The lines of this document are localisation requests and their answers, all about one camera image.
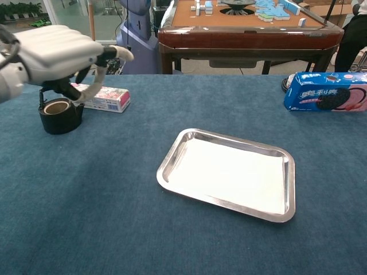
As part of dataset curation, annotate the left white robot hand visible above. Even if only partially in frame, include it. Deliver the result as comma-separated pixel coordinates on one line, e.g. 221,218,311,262
13,25,135,104

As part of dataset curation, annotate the white paper sheet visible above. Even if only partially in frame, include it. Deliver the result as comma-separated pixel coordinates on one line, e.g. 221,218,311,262
171,137,286,215

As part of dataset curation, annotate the rectangular metal tray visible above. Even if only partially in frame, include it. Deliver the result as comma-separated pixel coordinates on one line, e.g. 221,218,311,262
156,128,296,223

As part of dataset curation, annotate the green item on floor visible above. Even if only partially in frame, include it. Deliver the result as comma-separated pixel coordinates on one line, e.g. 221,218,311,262
30,17,51,27

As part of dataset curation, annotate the white framed glass partition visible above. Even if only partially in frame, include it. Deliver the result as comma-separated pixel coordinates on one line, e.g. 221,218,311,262
42,0,127,45

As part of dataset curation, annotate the orange wooden pole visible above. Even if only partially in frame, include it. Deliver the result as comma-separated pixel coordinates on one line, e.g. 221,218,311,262
87,0,97,41

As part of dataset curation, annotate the row of potted plants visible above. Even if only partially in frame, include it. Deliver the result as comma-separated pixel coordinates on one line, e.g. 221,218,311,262
0,2,44,21

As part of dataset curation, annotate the floral cling film box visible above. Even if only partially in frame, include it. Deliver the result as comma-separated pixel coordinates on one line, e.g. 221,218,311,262
69,82,131,113

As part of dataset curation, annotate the small group of mahjong tiles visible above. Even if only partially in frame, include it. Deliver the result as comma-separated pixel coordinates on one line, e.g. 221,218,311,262
190,0,214,15

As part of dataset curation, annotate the blue felt table cover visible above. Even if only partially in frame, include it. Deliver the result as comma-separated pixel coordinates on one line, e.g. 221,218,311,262
0,74,367,275

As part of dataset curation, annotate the black mahjong centre dial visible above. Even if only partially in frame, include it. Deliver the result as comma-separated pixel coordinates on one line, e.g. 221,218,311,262
219,0,256,15

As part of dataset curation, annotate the brown mahjong table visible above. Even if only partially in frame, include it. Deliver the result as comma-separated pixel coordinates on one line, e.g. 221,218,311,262
157,0,345,76

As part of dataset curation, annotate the pile of blue mahjong tiles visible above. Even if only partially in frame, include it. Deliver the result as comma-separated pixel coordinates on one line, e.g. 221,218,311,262
254,0,301,23

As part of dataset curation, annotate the blue Oreo cookie box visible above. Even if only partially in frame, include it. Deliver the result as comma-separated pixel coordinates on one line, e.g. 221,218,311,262
283,71,367,112

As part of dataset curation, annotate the black tripod stand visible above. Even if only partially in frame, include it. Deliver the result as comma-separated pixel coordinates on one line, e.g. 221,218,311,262
323,0,337,28

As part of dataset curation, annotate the cardboard box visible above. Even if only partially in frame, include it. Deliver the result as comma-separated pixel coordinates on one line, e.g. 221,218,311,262
300,0,355,28

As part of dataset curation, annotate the person in black trousers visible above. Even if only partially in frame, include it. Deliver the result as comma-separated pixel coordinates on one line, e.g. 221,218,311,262
334,0,367,73

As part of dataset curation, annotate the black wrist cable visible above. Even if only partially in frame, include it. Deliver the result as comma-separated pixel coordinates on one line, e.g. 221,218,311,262
0,25,21,69

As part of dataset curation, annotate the tangled floor cable bundle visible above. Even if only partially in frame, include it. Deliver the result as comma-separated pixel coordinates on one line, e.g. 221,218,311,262
106,58,126,76

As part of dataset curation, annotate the black teapot with handle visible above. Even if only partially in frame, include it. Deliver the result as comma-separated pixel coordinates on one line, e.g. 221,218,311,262
38,87,85,135

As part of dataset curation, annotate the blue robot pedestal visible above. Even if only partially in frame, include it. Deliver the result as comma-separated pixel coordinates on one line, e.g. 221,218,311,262
116,0,160,75

